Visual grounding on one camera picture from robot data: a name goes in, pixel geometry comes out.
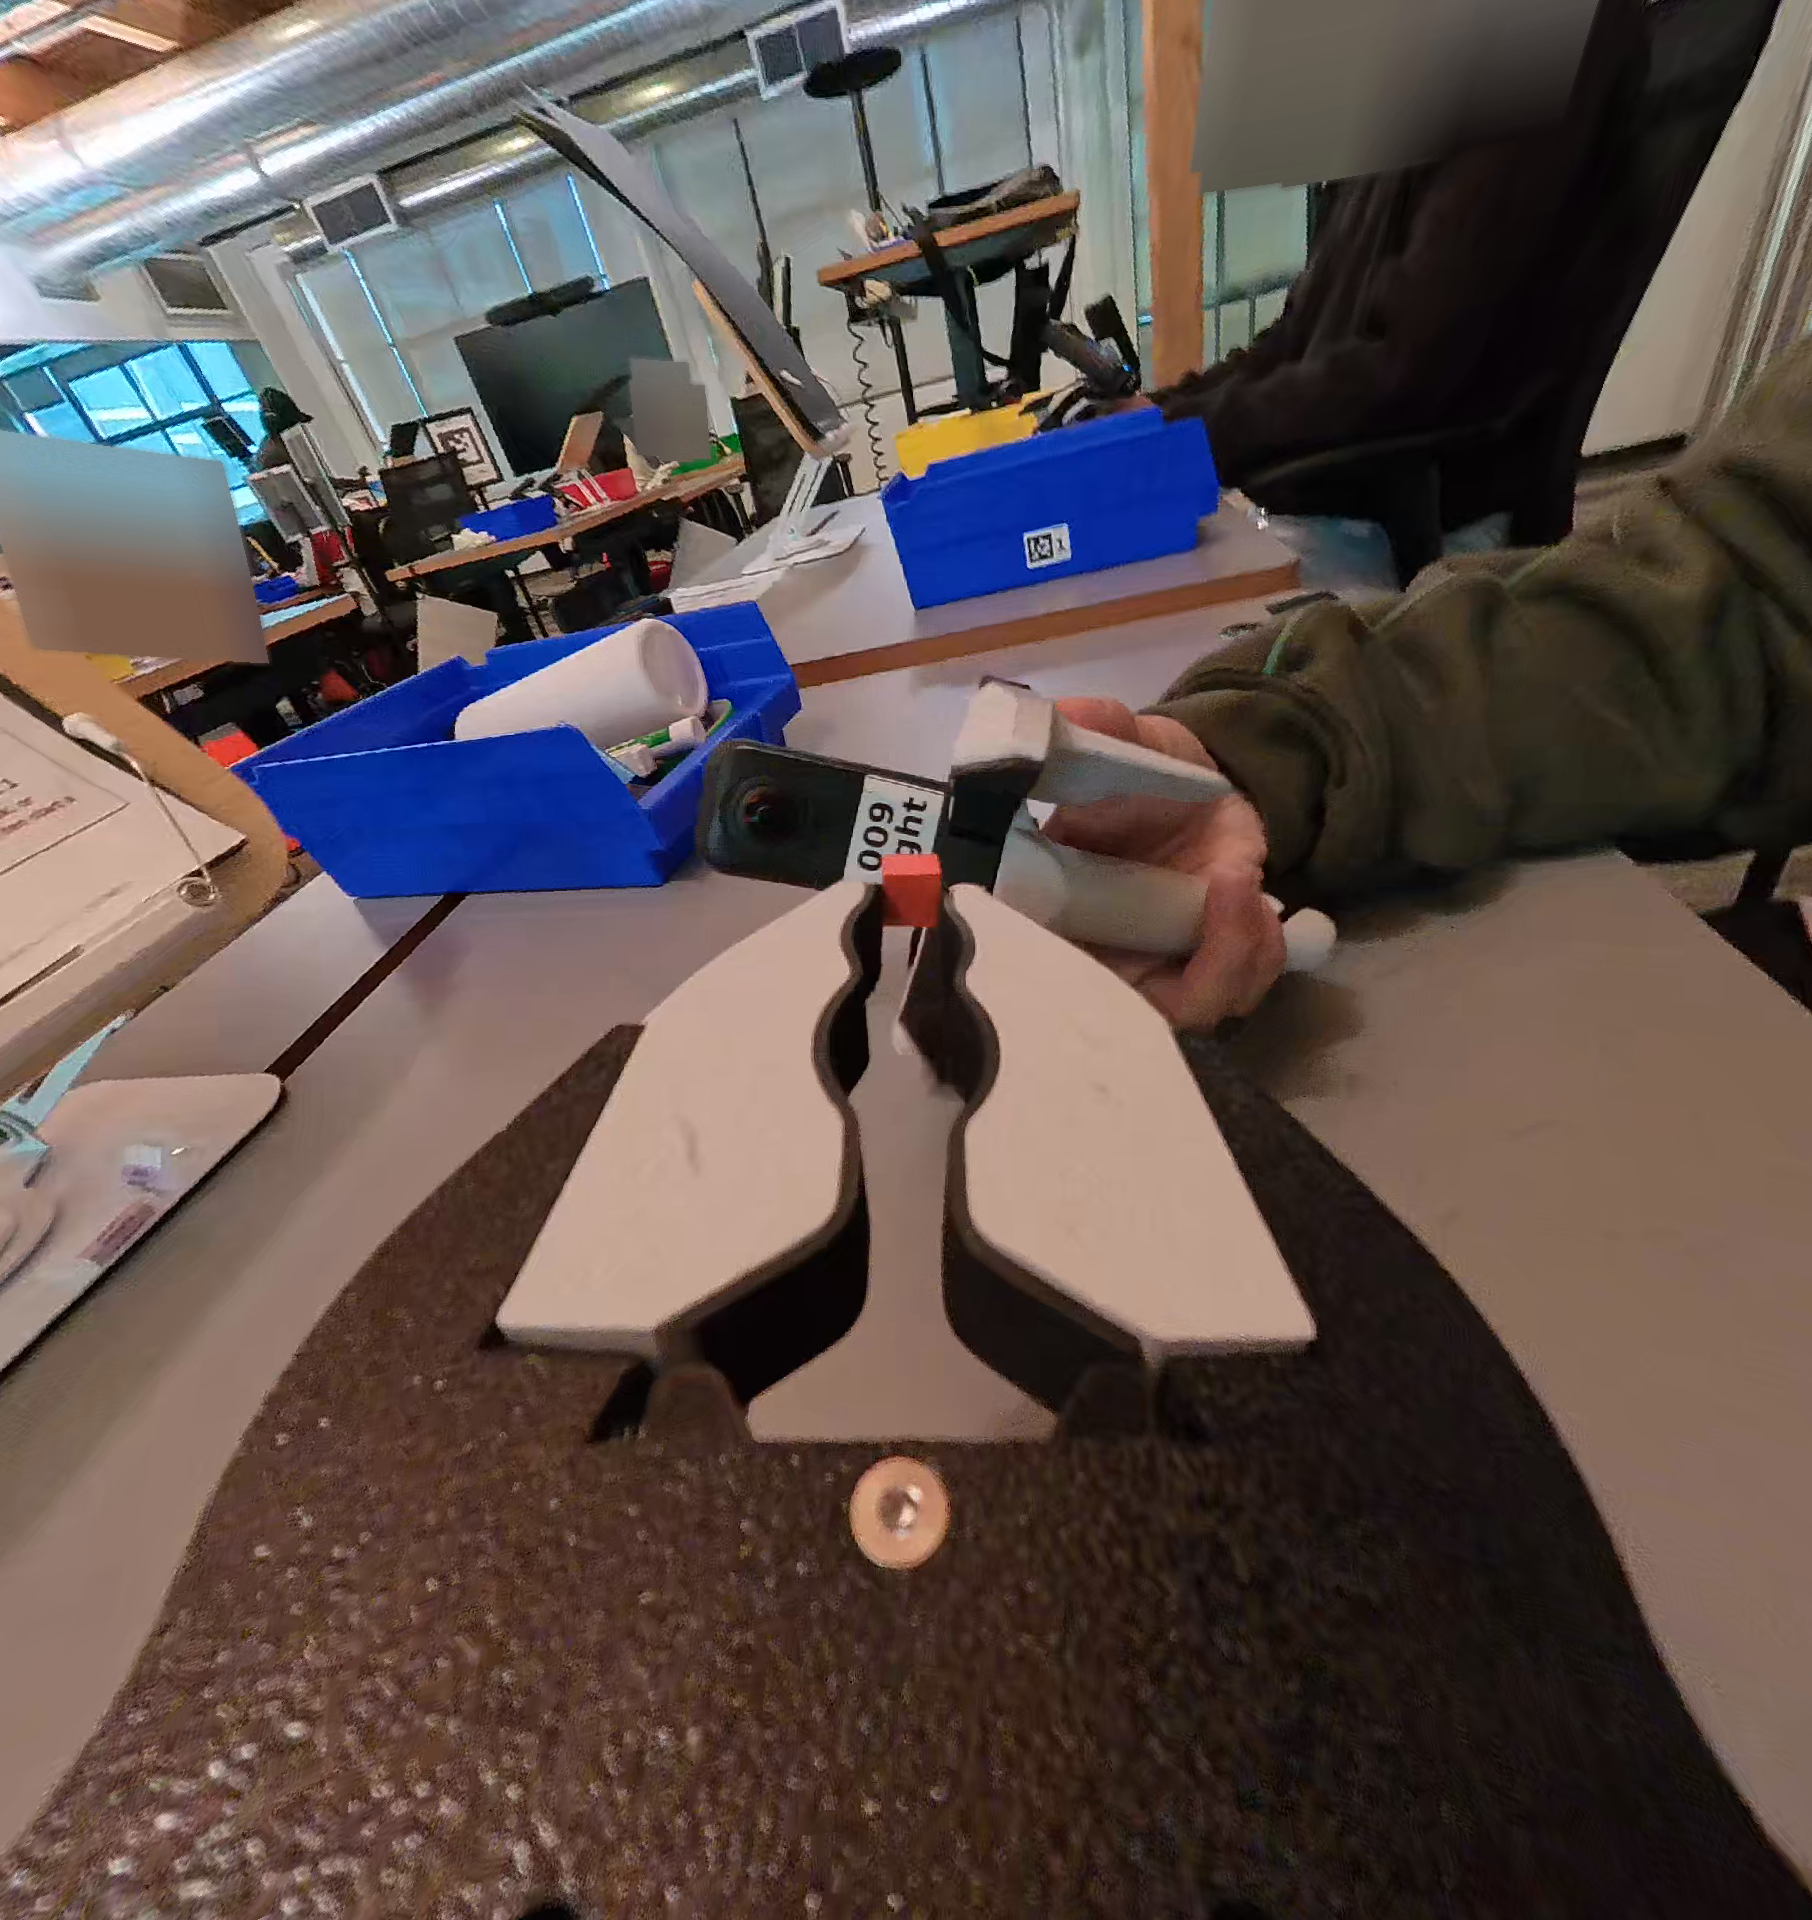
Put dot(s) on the wooden pillar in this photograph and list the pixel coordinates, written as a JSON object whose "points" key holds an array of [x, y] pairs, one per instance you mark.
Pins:
{"points": [[1172, 224]]}

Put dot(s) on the person's right hand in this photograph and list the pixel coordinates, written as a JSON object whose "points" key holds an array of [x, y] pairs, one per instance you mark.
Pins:
{"points": [[1221, 848]]}

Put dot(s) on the white rounded base board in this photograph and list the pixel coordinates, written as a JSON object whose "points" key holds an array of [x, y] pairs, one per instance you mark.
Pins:
{"points": [[170, 1141]]}

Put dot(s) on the small blue bin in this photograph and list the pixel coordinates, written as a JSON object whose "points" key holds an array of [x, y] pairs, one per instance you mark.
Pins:
{"points": [[508, 523]]}

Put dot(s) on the wooden top standing desk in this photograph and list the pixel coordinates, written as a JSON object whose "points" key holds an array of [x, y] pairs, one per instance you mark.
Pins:
{"points": [[951, 240]]}

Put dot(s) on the black floor lamp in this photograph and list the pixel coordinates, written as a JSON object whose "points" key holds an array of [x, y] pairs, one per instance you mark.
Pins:
{"points": [[850, 70]]}

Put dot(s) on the grey cardboard sheet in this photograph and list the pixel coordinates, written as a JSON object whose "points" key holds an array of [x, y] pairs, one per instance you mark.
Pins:
{"points": [[452, 638], [705, 558]]}

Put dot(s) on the blue bin with white tag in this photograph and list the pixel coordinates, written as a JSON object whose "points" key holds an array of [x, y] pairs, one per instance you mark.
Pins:
{"points": [[996, 525]]}

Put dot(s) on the white cylinder roll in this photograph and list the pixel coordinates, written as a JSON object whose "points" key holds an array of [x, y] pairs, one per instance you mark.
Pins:
{"points": [[591, 683]]}

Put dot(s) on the person's right forearm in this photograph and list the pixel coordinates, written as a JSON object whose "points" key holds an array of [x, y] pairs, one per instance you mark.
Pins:
{"points": [[1521, 705]]}

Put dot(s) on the framed black white marker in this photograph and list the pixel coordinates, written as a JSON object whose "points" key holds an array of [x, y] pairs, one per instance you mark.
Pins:
{"points": [[456, 446]]}

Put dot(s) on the silver ventilation duct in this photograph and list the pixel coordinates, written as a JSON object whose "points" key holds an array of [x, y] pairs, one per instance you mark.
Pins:
{"points": [[396, 91]]}

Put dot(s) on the white green marker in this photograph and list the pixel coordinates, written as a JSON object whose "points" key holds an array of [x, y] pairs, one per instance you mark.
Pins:
{"points": [[675, 734]]}

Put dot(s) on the small red cube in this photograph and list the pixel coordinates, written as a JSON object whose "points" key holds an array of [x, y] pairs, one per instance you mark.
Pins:
{"points": [[910, 891]]}

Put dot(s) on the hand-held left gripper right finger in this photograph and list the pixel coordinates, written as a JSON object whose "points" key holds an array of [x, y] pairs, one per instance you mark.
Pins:
{"points": [[1116, 1170]]}

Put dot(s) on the black video bar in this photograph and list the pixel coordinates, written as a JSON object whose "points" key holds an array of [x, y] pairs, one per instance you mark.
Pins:
{"points": [[538, 302]]}

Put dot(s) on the black board on white stand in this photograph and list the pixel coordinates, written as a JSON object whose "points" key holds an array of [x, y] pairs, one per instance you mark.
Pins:
{"points": [[786, 368]]}

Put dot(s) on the red box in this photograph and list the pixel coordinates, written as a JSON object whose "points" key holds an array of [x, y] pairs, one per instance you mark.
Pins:
{"points": [[594, 489]]}

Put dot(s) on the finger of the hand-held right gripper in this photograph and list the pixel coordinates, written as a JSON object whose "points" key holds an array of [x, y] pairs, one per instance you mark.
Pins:
{"points": [[1005, 731], [909, 1004]]}

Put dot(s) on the yellow bin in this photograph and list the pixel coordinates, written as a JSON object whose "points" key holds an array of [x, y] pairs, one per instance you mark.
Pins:
{"points": [[951, 443]]}

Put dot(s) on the white paper sheets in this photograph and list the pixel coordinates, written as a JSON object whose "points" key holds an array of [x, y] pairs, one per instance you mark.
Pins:
{"points": [[809, 543]]}

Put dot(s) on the blue storage bin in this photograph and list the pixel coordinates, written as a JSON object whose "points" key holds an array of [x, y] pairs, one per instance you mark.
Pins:
{"points": [[440, 819]]}

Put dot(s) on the wooden sign board with paper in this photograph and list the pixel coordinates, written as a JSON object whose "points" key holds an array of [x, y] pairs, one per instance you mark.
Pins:
{"points": [[37, 841]]}

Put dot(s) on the large black monitor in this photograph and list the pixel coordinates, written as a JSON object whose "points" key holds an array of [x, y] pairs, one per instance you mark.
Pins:
{"points": [[547, 390]]}

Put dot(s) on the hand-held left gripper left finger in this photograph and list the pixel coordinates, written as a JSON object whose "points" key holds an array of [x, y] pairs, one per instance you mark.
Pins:
{"points": [[696, 1155]]}

